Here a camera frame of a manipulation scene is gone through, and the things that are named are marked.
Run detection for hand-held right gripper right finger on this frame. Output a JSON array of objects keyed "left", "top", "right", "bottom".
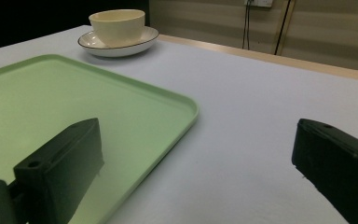
[{"left": 291, "top": 118, "right": 358, "bottom": 224}]

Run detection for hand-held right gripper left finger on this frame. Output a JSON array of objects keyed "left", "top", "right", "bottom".
[{"left": 13, "top": 117, "right": 105, "bottom": 224}]

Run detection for light green plastic tray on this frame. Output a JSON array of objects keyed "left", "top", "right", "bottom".
[{"left": 0, "top": 53, "right": 200, "bottom": 224}]

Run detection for white tablecloth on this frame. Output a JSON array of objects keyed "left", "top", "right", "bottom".
[{"left": 0, "top": 24, "right": 358, "bottom": 224}]

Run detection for white plate with dark rim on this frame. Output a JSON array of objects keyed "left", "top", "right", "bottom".
[{"left": 76, "top": 25, "right": 160, "bottom": 59}]

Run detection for cream ceramic bowl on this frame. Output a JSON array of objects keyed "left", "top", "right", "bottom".
[{"left": 88, "top": 8, "right": 146, "bottom": 49}]

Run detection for black cable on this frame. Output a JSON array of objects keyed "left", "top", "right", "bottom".
[
  {"left": 241, "top": 0, "right": 252, "bottom": 50},
  {"left": 273, "top": 0, "right": 294, "bottom": 56}
]

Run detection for white wall socket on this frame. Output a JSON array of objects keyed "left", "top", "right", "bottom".
[{"left": 243, "top": 0, "right": 274, "bottom": 8}]

